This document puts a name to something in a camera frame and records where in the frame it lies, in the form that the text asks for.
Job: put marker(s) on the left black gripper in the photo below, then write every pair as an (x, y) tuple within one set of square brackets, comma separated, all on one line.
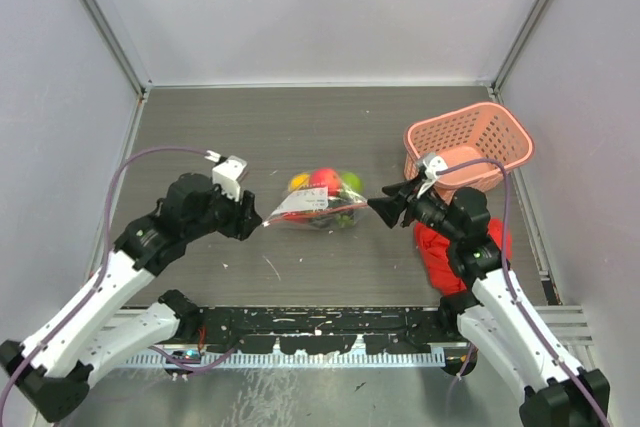
[(242, 217)]

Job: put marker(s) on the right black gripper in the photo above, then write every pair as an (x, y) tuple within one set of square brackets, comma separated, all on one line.
[(390, 208)]

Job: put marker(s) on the green apple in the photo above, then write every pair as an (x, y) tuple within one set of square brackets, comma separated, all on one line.
[(351, 181)]

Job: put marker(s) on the clear zip top bag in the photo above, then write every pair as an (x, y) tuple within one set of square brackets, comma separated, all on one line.
[(316, 209)]

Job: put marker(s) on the red apple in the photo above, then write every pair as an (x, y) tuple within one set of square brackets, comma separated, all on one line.
[(326, 177)]

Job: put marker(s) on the yellow pear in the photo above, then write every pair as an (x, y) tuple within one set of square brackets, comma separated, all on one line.
[(299, 181)]

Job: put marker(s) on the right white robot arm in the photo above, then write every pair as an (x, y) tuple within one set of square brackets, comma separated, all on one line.
[(493, 314)]

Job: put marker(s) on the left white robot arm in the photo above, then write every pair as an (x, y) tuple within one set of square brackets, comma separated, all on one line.
[(56, 367)]

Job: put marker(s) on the red cloth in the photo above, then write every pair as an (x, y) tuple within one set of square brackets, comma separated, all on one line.
[(440, 260)]

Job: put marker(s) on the pink plastic basket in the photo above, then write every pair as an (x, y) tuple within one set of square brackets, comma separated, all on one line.
[(482, 130)]

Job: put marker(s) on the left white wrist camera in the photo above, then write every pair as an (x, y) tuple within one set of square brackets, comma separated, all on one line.
[(227, 172)]

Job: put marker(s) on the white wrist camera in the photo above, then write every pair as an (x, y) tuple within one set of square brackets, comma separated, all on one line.
[(430, 166), (227, 172)]

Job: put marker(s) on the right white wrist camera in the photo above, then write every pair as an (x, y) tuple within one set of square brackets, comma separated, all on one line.
[(430, 166)]

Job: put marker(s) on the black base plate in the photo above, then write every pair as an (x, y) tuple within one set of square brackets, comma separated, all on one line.
[(261, 330)]

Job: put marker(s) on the white slotted cable duct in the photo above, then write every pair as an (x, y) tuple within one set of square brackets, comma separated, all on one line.
[(356, 358)]

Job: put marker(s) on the left aluminium frame post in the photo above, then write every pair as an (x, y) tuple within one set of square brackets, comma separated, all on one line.
[(124, 61)]

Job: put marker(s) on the aluminium frame post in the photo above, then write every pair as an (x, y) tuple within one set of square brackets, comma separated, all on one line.
[(124, 61), (531, 21)]

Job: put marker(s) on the right aluminium frame post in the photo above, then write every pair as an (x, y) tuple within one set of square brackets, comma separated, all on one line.
[(531, 21)]

